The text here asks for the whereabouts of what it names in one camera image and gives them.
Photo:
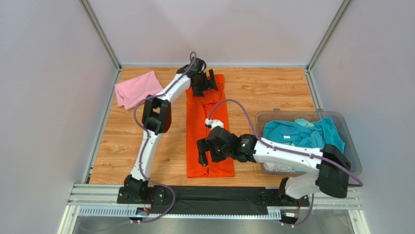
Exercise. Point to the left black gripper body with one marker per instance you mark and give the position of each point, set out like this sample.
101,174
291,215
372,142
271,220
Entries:
202,84

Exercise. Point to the mint green t shirt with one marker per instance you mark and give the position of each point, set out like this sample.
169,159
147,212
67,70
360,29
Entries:
304,123

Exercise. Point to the teal t shirt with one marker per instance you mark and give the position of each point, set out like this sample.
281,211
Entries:
290,133

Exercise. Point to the white t shirt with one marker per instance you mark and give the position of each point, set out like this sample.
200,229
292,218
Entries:
275,168

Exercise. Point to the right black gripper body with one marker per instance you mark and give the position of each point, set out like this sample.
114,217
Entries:
203,150

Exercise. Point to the clear plastic bin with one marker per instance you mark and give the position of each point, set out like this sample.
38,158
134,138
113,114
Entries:
350,152

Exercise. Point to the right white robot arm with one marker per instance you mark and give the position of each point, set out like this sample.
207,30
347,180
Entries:
324,170

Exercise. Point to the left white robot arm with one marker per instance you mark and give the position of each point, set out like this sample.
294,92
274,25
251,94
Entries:
156,121

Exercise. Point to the black base cloth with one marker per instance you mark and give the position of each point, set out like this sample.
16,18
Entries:
214,200

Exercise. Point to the pink t shirt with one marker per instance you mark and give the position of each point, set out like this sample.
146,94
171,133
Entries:
128,93

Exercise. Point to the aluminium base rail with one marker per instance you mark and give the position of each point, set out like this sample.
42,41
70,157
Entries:
89,200

